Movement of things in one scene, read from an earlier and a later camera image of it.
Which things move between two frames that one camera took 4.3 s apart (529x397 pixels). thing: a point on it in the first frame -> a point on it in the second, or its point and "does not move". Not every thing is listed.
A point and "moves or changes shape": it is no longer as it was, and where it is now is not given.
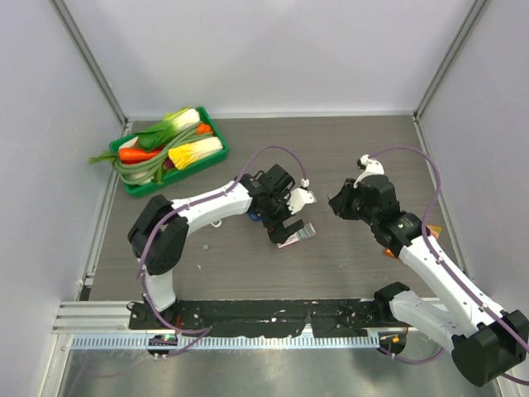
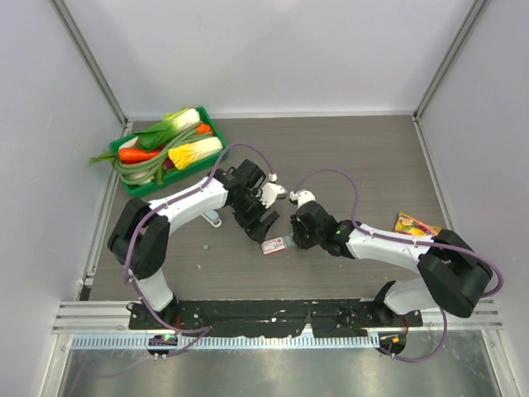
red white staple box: x=307 y=231 moves or changes shape
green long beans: x=150 y=171 does not move
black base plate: x=262 y=318 does not move
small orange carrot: x=202 y=128 does not move
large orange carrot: x=134 y=155 does not move
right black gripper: x=341 y=202 -> x=298 y=239
